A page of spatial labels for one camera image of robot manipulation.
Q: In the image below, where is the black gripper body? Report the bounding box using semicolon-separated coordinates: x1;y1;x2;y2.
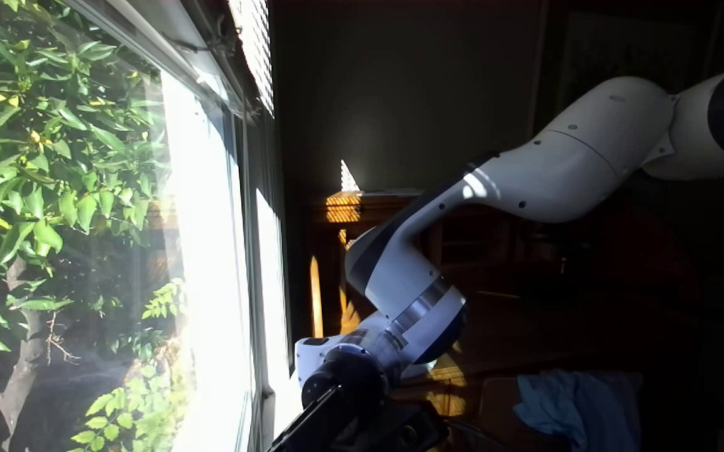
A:
300;348;391;427

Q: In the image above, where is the white slatted window blind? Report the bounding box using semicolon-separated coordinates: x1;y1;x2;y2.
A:
224;0;281;120

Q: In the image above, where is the wooden roll-top desk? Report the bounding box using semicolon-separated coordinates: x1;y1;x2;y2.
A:
304;186;704;452

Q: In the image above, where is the blue draped cloth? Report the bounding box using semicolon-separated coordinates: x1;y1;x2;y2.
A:
511;368;647;452

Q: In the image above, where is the green leafy tree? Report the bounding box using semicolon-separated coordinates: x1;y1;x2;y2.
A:
0;0;188;452

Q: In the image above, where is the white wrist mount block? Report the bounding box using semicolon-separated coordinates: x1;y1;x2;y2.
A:
293;333;366;383

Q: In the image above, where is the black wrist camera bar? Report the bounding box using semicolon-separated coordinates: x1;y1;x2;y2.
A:
351;398;450;452

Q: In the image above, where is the white window frame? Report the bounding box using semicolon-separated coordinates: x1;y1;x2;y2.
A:
59;0;314;452

